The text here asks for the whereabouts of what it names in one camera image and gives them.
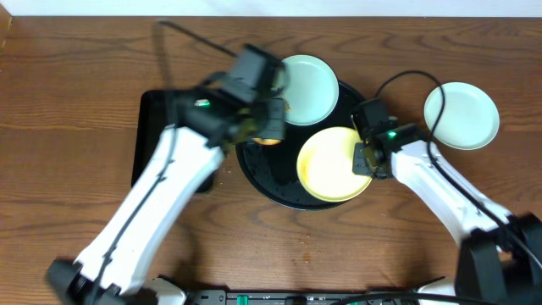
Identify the light blue plate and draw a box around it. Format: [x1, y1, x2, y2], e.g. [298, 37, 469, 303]
[434, 82, 500, 150]
[282, 54, 339, 126]

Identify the right black cable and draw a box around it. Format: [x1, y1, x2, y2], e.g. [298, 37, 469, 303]
[374, 69, 542, 272]

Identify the black rectangular tray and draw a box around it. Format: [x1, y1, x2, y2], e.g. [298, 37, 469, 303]
[130, 88, 218, 195]

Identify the yellow plate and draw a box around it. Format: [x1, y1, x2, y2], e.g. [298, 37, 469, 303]
[296, 126, 372, 202]

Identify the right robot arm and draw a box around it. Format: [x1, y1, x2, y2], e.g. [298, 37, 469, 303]
[351, 98, 541, 304]

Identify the black round tray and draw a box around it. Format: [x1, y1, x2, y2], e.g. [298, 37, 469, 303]
[235, 80, 366, 210]

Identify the green and yellow sponge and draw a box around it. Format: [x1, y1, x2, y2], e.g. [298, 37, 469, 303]
[252, 137, 281, 146]

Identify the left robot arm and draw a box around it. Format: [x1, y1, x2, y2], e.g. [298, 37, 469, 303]
[46, 45, 288, 304]

